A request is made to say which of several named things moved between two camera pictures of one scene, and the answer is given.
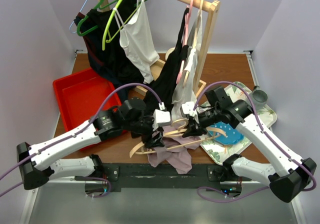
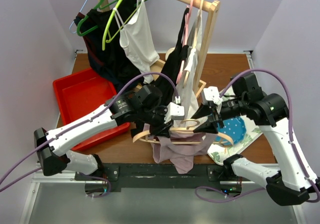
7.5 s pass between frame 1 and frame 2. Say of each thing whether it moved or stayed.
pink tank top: moved
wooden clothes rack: stayed
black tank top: stayed
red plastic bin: stayed
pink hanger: stayed
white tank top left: stayed
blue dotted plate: stayed
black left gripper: moved
